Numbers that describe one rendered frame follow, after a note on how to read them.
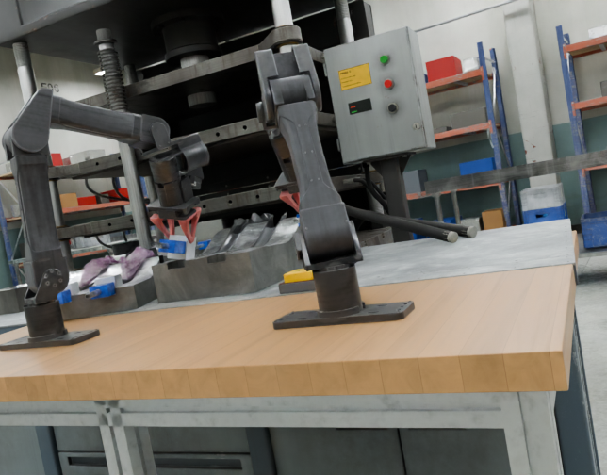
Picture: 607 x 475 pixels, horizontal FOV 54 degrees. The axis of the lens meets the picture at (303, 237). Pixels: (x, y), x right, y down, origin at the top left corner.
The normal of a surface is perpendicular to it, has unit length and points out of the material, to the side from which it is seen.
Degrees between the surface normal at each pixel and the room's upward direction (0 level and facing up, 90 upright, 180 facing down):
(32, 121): 90
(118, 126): 91
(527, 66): 90
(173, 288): 90
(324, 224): 61
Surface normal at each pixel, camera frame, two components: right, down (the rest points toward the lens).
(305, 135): 0.00, -0.44
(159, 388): -0.42, 0.14
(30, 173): 0.58, 0.13
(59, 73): 0.84, -0.12
